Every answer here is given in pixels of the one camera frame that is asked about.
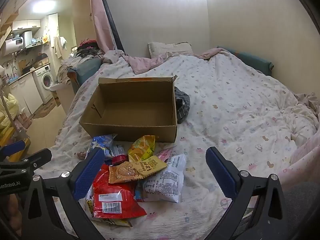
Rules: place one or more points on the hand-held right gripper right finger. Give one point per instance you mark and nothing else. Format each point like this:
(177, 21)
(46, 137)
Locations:
(221, 172)

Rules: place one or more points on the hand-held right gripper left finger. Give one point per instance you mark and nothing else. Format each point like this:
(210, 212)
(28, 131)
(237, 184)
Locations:
(88, 172)

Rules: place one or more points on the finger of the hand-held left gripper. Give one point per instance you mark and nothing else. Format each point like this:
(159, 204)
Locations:
(32, 160)
(12, 148)

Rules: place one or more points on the blue snack packet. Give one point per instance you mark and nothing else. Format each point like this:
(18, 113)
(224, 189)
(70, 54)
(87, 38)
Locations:
(105, 142)

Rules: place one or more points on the orange peanut snack packet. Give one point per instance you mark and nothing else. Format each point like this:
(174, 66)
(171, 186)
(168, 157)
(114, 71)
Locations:
(135, 170)

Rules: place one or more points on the yellow snack packet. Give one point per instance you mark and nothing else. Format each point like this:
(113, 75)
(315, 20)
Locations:
(141, 148)

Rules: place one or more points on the pink snack packet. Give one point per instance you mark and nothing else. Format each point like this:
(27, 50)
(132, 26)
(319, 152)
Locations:
(166, 153)

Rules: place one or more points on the pale yellow garment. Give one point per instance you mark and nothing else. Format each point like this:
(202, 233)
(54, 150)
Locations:
(7, 110)

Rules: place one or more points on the brown floor mat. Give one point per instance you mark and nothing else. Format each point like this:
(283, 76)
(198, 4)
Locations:
(45, 111)

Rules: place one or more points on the white base cabinets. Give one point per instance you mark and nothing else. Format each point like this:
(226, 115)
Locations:
(25, 92)

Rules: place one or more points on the white printed blanket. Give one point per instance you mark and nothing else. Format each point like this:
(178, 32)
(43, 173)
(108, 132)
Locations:
(237, 110)

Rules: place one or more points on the small brown cardboard box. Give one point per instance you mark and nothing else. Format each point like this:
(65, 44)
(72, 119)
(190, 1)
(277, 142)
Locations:
(57, 98)

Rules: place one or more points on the white washing machine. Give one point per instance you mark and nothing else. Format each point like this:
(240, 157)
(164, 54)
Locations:
(43, 82)

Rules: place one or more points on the white bin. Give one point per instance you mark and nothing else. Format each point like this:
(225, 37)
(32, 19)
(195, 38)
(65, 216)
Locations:
(57, 87)

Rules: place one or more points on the dark striped cloth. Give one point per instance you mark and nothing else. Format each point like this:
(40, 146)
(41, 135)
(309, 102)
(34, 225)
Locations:
(182, 105)

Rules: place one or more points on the pink blanket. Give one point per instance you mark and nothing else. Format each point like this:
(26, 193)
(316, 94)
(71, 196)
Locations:
(307, 160)

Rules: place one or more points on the dark grey cloth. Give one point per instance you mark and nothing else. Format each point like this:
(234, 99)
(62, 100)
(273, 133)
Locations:
(302, 210)

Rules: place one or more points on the brown cardboard carton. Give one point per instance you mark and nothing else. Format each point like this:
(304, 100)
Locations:
(41, 61)

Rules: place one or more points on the beige clothes heap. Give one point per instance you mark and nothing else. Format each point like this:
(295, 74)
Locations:
(65, 70)

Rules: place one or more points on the teal padded chair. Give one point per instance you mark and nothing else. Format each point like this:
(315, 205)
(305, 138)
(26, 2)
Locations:
(82, 72)

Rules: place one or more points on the white water heater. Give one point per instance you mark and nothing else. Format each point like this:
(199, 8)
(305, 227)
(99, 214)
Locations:
(17, 42)

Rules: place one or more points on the plaid cloth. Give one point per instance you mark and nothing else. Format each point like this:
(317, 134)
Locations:
(308, 102)

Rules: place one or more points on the hanging white towel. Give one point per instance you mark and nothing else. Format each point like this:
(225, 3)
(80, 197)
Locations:
(60, 46)

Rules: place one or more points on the teal cushion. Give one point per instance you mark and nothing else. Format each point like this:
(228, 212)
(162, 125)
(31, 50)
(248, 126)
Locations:
(250, 58)

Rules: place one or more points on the dark clothes pile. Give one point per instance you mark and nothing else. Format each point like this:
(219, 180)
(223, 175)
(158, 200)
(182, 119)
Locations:
(87, 47)

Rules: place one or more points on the pink quilt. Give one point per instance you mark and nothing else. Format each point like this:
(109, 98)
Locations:
(150, 61)

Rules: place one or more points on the white pillow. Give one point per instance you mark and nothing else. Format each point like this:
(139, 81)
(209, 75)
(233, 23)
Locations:
(170, 47)

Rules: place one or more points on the pink curtain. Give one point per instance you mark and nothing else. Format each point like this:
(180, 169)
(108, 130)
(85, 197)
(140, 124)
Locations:
(100, 22)

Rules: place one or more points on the yellow wooden frame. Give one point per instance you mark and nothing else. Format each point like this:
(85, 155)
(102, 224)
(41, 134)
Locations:
(6, 136)

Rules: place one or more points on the white wall cabinet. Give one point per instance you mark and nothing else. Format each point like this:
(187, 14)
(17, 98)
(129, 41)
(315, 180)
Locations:
(26, 25)

